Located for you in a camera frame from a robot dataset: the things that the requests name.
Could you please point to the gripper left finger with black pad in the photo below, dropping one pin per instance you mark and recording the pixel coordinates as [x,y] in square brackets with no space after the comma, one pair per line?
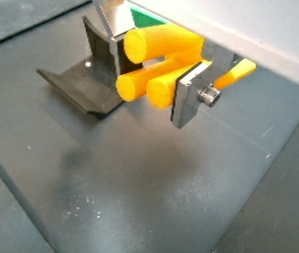
[118,21]

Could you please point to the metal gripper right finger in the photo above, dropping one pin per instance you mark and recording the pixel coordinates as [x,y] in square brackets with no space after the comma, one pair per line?
[195,84]

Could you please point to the yellow three prong object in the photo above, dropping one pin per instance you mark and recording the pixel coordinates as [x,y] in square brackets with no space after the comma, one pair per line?
[179,46]

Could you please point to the black curved fixture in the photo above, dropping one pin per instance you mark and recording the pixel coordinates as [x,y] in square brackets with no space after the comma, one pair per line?
[87,83]

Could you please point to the green shape sorting block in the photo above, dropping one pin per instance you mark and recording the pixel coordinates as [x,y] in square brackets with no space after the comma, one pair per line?
[145,18]

